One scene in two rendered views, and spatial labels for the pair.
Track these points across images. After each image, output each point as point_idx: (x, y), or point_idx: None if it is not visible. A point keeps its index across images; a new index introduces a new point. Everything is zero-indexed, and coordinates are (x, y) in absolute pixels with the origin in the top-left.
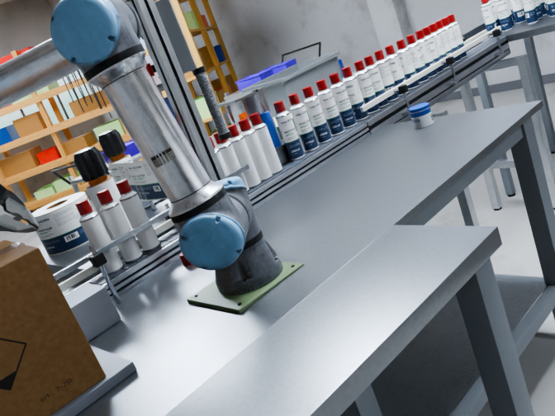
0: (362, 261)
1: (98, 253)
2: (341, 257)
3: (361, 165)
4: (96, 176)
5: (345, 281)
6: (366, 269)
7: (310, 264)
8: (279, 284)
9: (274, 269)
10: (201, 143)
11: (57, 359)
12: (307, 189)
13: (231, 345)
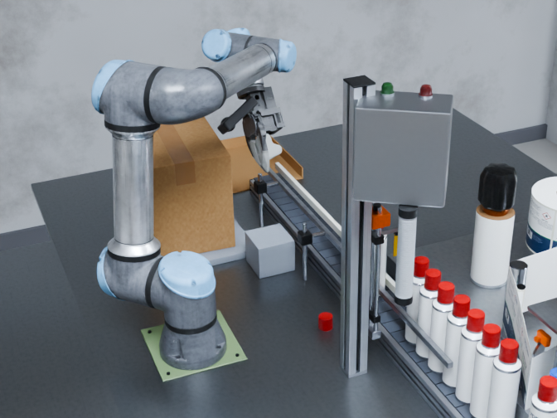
0: (100, 409)
1: (301, 234)
2: (133, 403)
3: None
4: (480, 201)
5: (86, 389)
6: (83, 404)
7: (156, 385)
8: (152, 361)
9: (162, 354)
10: (343, 263)
11: None
12: None
13: (100, 320)
